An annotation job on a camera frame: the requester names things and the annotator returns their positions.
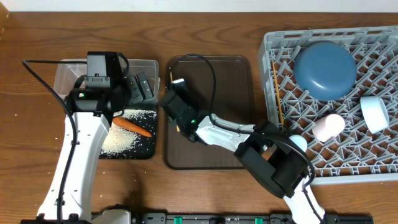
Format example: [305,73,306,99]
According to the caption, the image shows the orange carrot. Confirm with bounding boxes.
[113,117,152,138]

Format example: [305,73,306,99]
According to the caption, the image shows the light blue cup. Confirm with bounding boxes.
[289,134,308,152]

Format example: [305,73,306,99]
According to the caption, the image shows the pink cup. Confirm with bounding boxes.
[312,114,345,142]

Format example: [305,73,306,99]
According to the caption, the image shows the dark blue plate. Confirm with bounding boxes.
[293,42,357,101]

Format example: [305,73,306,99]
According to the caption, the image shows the light blue bowl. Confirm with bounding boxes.
[360,96,389,134]

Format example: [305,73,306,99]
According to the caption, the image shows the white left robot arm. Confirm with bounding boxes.
[21,110,140,223]

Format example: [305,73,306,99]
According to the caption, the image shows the clear plastic waste bin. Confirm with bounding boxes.
[53,59,160,110]

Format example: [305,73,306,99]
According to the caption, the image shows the grey dishwasher rack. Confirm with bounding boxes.
[257,26,397,185]

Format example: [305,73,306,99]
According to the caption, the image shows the black plastic tray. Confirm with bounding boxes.
[98,102,158,161]

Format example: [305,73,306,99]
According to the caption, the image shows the brown serving tray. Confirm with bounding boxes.
[164,55,255,170]

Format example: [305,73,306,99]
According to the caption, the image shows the spilled white rice pile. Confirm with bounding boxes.
[99,108,157,156]

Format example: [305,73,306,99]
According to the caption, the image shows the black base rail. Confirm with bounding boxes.
[90,212,374,224]

